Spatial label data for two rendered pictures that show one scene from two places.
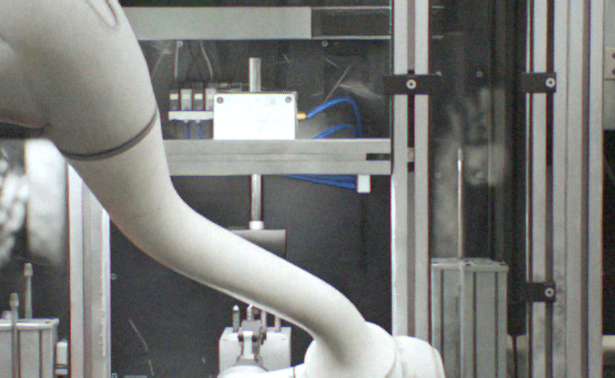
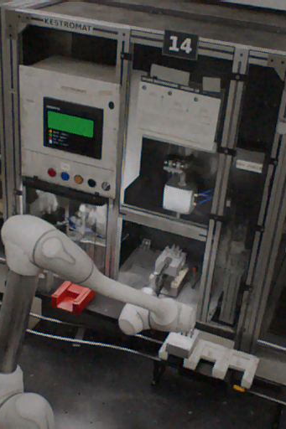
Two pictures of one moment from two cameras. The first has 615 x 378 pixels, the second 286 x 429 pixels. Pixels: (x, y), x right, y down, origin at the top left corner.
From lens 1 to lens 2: 127 cm
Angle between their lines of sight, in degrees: 32
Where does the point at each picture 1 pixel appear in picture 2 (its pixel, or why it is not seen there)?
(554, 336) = (250, 301)
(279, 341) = (174, 266)
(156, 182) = (93, 284)
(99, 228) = (116, 231)
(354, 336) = (161, 312)
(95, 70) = (67, 273)
